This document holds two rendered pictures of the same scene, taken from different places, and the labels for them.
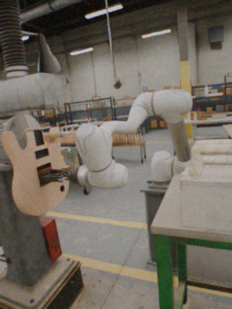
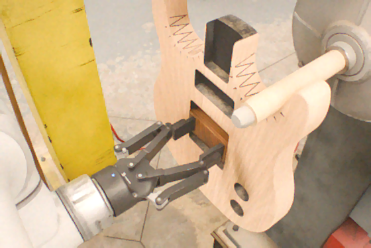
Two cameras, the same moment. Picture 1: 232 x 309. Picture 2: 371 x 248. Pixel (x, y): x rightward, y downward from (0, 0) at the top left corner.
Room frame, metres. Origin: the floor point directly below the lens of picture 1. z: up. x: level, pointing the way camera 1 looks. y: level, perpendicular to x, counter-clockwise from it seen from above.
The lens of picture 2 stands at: (1.15, -0.03, 1.57)
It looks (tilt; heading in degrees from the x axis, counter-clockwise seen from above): 49 degrees down; 118
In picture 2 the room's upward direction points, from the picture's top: straight up
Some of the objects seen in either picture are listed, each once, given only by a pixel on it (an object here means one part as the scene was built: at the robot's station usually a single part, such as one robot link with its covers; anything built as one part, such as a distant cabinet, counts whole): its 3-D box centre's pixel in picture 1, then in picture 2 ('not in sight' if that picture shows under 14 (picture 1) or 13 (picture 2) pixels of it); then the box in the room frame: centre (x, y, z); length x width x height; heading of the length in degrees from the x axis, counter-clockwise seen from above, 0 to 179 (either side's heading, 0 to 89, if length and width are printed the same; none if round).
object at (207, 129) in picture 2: (43, 174); (212, 132); (0.99, 0.36, 1.08); 0.10 x 0.03 x 0.05; 155
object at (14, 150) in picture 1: (13, 142); (174, 8); (0.88, 0.42, 1.26); 0.07 x 0.04 x 0.10; 155
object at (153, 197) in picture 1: (164, 223); not in sight; (1.62, -0.34, 0.35); 0.28 x 0.28 x 0.70; 58
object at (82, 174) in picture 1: (87, 175); (87, 205); (0.89, 0.13, 1.08); 0.09 x 0.06 x 0.09; 155
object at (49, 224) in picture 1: (41, 234); (357, 241); (1.42, 0.63, 0.49); 0.25 x 0.12 x 0.37; 65
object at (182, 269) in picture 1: (181, 247); not in sight; (1.16, -0.35, 0.45); 0.05 x 0.05 x 0.90; 65
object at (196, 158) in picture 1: (196, 164); not in sight; (0.65, -0.25, 1.15); 0.03 x 0.03 x 0.09
